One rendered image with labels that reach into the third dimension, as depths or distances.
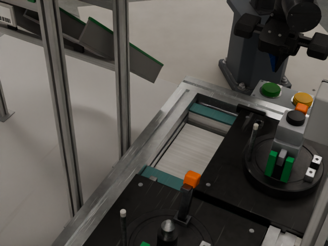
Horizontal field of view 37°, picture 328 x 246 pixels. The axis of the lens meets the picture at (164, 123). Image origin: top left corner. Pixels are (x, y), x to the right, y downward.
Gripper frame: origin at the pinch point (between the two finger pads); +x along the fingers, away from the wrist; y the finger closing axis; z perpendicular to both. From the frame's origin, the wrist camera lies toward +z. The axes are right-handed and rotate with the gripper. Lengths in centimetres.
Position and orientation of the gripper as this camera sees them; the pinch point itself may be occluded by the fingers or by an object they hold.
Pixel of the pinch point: (277, 57)
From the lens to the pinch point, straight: 102.5
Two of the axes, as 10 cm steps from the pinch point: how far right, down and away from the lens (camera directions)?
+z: -4.5, 5.9, -6.7
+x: -0.3, 7.4, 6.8
